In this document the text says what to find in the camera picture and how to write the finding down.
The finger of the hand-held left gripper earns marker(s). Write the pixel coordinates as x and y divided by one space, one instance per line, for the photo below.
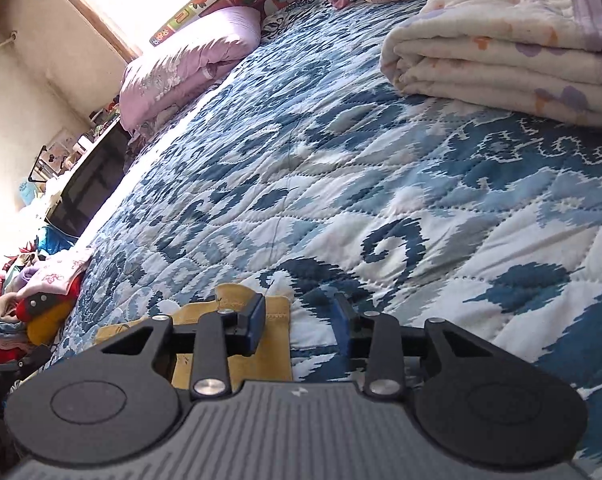
33 356

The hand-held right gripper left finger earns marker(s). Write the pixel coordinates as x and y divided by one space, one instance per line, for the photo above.
258 325

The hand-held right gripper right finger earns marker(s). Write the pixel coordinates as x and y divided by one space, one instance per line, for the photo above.
342 330

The yellow car-print garment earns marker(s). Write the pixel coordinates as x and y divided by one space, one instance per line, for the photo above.
276 340

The grey denim cloth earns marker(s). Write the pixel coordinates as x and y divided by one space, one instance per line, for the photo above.
1 329

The blue patterned quilt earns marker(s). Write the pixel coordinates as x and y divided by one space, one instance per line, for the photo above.
381 185

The teal container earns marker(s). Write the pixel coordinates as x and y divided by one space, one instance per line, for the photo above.
30 192

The dark desk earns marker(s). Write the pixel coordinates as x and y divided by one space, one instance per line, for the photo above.
91 180

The black desk lamp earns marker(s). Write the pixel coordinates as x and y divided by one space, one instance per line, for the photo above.
43 162

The pink floral pillow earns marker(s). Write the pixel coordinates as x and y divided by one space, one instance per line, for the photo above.
181 60

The folded cream blanket purple trim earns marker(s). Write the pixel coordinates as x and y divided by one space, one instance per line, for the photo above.
506 50

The wooden window frame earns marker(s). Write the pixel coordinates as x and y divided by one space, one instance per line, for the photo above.
91 15

